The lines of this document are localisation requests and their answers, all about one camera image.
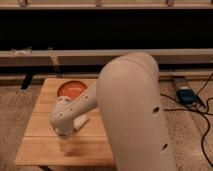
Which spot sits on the blue power adapter box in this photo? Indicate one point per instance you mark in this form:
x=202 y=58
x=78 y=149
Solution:
x=186 y=96

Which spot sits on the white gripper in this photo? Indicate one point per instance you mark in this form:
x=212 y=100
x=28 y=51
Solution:
x=64 y=132

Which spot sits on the long wooden beam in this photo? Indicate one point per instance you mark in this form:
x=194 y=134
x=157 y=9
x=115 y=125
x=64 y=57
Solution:
x=21 y=58

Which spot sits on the orange bowl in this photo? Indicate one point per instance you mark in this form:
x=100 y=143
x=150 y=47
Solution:
x=71 y=89

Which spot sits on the wooden table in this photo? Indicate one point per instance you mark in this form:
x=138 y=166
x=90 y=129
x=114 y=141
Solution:
x=143 y=149

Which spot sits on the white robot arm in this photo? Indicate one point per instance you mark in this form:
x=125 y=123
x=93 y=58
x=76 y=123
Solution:
x=128 y=98

